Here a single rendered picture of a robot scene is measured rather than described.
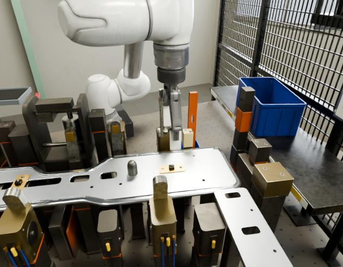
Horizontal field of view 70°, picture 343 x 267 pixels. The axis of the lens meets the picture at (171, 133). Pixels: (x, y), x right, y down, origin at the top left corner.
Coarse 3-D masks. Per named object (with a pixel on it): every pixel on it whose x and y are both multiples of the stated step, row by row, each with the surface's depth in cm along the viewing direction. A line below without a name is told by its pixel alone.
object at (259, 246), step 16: (224, 192) 71; (240, 192) 71; (224, 208) 66; (240, 208) 66; (256, 208) 66; (240, 224) 62; (256, 224) 62; (240, 240) 58; (256, 240) 58; (272, 240) 58; (240, 256) 55; (256, 256) 54; (272, 256) 54
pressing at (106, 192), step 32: (128, 160) 85; (160, 160) 85; (192, 160) 85; (224, 160) 85; (0, 192) 71; (32, 192) 71; (64, 192) 71; (96, 192) 71; (128, 192) 71; (192, 192) 72
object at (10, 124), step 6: (0, 126) 85; (6, 126) 85; (12, 126) 87; (0, 132) 85; (6, 132) 85; (0, 138) 86; (6, 138) 86; (6, 144) 88; (6, 150) 89; (12, 150) 90; (12, 156) 91; (12, 162) 92; (18, 162) 92
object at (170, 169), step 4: (172, 164) 81; (176, 164) 82; (180, 164) 82; (160, 168) 80; (164, 168) 80; (168, 168) 80; (172, 168) 79; (176, 168) 80; (180, 168) 80; (184, 168) 80; (160, 172) 79; (164, 172) 79; (168, 172) 79; (172, 172) 79
